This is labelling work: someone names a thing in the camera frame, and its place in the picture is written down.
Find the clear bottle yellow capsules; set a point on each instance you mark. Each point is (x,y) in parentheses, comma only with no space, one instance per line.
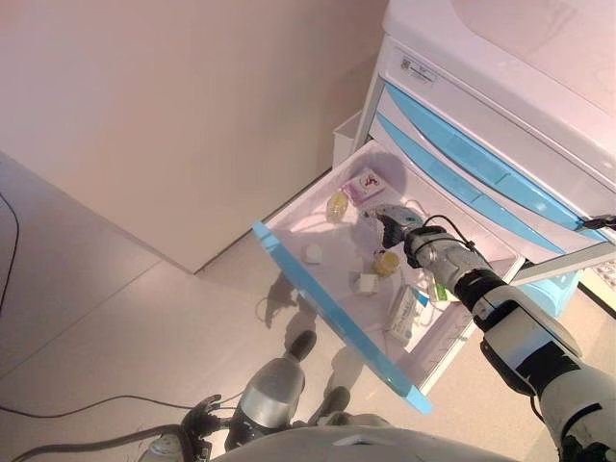
(386,264)
(337,208)

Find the black left robot foot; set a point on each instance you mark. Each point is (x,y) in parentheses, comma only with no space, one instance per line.
(300,344)

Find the blue white medicine box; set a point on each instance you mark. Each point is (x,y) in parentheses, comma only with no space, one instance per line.
(406,315)

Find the white medical cart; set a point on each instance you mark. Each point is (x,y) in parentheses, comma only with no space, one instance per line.
(505,48)

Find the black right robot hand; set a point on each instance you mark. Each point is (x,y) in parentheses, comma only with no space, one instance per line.
(397,223)

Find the green white medicine box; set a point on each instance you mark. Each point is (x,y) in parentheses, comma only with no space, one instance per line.
(440,291)

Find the white side bin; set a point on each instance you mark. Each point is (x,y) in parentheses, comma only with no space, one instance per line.
(347,139)

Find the small white box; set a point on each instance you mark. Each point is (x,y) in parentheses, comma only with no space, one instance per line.
(364,284)

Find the light blue lidded bin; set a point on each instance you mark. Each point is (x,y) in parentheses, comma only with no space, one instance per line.
(548,293)

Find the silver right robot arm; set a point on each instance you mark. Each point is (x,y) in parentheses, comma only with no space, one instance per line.
(520,332)

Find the grey robot torso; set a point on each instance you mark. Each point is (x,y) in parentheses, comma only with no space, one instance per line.
(361,445)

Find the silver left robot leg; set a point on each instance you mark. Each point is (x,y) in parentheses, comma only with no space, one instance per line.
(269,394)

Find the white perforated side basket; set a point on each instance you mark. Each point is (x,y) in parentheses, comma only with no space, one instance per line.
(604,276)

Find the cart label sticker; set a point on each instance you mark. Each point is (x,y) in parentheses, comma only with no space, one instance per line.
(418,69)

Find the black cart key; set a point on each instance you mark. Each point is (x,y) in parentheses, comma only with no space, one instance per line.
(599,222)

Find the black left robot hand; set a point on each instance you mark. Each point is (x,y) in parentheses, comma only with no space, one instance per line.
(199,423)

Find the pink white medicine box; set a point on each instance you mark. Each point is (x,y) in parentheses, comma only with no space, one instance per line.
(364,185)

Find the blue fronted cart drawer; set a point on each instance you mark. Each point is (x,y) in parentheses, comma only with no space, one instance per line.
(457,144)
(337,317)
(433,166)

